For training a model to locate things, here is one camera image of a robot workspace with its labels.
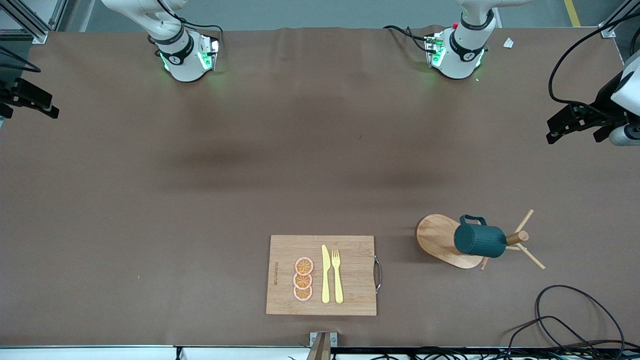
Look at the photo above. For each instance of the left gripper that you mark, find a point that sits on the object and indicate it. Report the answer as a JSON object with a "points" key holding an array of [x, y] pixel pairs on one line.
{"points": [[601, 104]]}

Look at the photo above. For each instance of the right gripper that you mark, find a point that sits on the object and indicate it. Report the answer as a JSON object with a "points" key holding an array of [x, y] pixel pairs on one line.
{"points": [[20, 91]]}

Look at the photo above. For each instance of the dark teal ribbed cup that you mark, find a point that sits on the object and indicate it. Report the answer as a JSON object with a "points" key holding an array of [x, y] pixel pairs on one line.
{"points": [[479, 241]]}

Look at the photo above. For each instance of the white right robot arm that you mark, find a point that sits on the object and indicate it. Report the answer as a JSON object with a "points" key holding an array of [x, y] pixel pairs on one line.
{"points": [[182, 60]]}

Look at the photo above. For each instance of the white paper scrap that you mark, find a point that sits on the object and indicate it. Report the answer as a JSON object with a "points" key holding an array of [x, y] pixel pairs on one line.
{"points": [[508, 43]]}

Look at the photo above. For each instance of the wooden mug tree stand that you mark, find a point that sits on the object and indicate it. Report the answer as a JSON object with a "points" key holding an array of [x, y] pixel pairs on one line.
{"points": [[436, 239]]}

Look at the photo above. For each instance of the yellow plastic fork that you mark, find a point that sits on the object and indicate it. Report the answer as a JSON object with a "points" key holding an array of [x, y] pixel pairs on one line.
{"points": [[338, 282]]}

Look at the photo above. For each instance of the yellow plastic knife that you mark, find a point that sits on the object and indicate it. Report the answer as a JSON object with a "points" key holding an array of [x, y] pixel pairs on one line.
{"points": [[325, 280]]}

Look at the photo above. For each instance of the orange slice toy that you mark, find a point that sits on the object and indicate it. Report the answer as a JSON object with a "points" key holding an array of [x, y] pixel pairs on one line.
{"points": [[302, 281], [304, 265], [302, 294]]}

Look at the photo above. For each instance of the aluminium frame profile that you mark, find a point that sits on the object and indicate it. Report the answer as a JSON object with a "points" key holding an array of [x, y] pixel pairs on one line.
{"points": [[617, 22], [30, 20]]}

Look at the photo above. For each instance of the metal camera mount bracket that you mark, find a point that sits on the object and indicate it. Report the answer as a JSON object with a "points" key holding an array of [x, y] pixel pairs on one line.
{"points": [[322, 345]]}

